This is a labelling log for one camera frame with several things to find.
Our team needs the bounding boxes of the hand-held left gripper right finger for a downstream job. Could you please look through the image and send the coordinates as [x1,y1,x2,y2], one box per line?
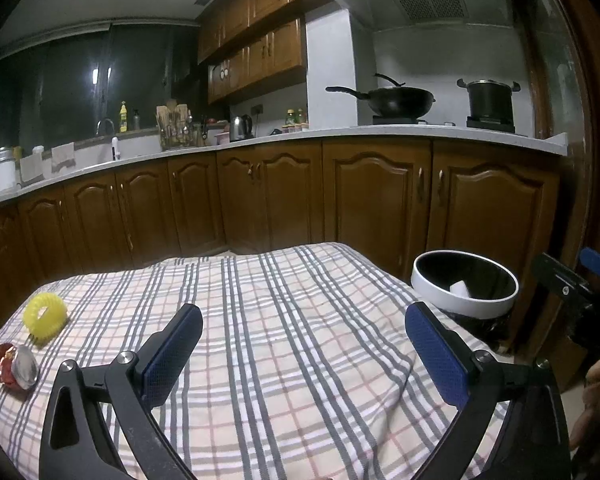
[404,301,573,480]

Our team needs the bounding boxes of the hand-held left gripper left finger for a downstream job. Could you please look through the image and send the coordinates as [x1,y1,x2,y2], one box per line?
[39,303,204,480]

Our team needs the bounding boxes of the white round trash bin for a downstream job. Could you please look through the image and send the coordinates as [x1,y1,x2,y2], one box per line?
[411,250,520,348]

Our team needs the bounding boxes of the person's right hand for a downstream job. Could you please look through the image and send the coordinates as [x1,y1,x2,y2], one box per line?
[570,360,600,453]

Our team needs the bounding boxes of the plaid tablecloth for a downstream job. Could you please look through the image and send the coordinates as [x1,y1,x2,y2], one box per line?
[0,241,511,480]

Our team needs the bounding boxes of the crushed red can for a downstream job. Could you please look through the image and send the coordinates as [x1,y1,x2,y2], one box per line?
[0,342,41,391]

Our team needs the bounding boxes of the wooden lower kitchen cabinets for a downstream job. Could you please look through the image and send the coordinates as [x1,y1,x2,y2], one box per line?
[0,139,561,341]

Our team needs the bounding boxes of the wooden kitchen cabinets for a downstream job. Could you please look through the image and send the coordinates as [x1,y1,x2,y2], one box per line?
[197,0,376,106]
[0,139,561,341]

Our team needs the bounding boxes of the black cooking pot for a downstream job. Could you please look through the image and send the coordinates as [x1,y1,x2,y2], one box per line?
[456,78,521,121]

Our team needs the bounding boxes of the white kitchen countertop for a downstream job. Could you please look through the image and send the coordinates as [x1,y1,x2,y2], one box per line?
[0,125,568,211]

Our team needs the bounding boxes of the black gas stove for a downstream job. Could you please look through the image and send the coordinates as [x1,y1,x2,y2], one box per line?
[371,115,531,136]

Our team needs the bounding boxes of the utensil drying rack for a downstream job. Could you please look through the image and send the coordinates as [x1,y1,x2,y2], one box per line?
[155,101,203,151]

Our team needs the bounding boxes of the steel electric kettle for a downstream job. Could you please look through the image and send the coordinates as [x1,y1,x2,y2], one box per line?
[228,114,254,142]

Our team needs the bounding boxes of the black wok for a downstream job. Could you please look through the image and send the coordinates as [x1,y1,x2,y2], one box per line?
[325,73,437,117]

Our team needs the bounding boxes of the white metal lidded pot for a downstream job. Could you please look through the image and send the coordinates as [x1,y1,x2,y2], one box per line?
[0,147,21,196]

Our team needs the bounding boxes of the group of condiment bottles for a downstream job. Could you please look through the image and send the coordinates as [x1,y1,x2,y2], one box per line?
[282,108,308,133]

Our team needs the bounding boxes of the dark kitchen window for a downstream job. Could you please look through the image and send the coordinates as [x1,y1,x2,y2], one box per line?
[0,22,201,161]

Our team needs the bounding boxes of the wooden upper kitchen cabinets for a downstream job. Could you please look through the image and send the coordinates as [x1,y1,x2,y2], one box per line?
[197,0,376,106]

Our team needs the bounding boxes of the yellow coil ring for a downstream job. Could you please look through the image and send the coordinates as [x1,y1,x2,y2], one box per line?
[22,294,69,345]

